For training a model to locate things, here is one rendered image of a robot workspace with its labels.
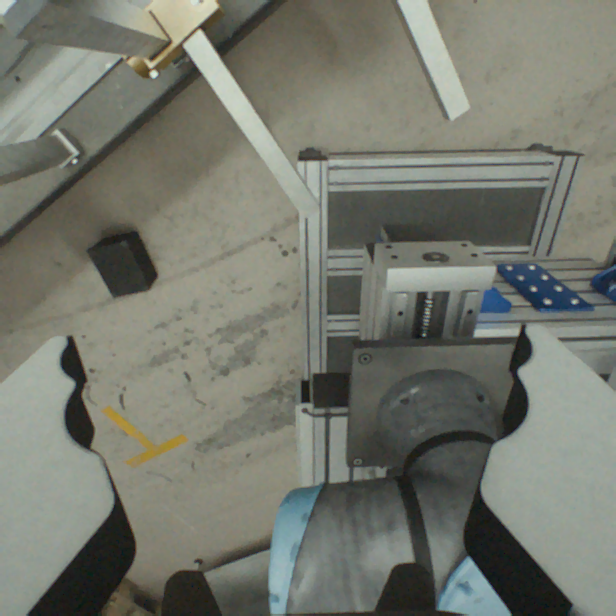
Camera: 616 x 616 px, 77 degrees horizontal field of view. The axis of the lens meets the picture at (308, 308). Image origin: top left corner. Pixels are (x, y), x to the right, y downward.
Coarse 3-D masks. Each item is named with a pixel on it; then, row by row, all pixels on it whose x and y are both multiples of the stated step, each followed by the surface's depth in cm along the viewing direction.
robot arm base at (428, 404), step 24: (408, 384) 49; (432, 384) 48; (456, 384) 48; (384, 408) 50; (408, 408) 49; (432, 408) 46; (456, 408) 45; (480, 408) 46; (384, 432) 50; (408, 432) 46; (432, 432) 44; (456, 432) 43; (480, 432) 43; (408, 456) 45
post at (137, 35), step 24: (0, 0) 24; (24, 0) 24; (48, 0) 25; (72, 0) 28; (96, 0) 33; (120, 0) 39; (24, 24) 25; (48, 24) 27; (72, 24) 29; (96, 24) 32; (120, 24) 35; (144, 24) 42; (96, 48) 36; (120, 48) 40; (144, 48) 44
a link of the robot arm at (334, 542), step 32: (384, 480) 40; (288, 512) 38; (320, 512) 37; (352, 512) 37; (384, 512) 36; (288, 544) 36; (320, 544) 35; (352, 544) 35; (384, 544) 35; (288, 576) 34; (320, 576) 34; (352, 576) 34; (384, 576) 34; (288, 608) 35; (320, 608) 33; (352, 608) 32
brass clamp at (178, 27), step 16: (160, 0) 47; (176, 0) 47; (208, 0) 47; (160, 16) 48; (176, 16) 48; (192, 16) 48; (208, 16) 48; (176, 32) 48; (192, 32) 49; (176, 48) 50; (144, 64) 51; (160, 64) 51
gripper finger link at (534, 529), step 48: (528, 336) 10; (528, 384) 9; (576, 384) 9; (528, 432) 8; (576, 432) 8; (480, 480) 7; (528, 480) 7; (576, 480) 7; (480, 528) 7; (528, 528) 6; (576, 528) 6; (528, 576) 6; (576, 576) 5
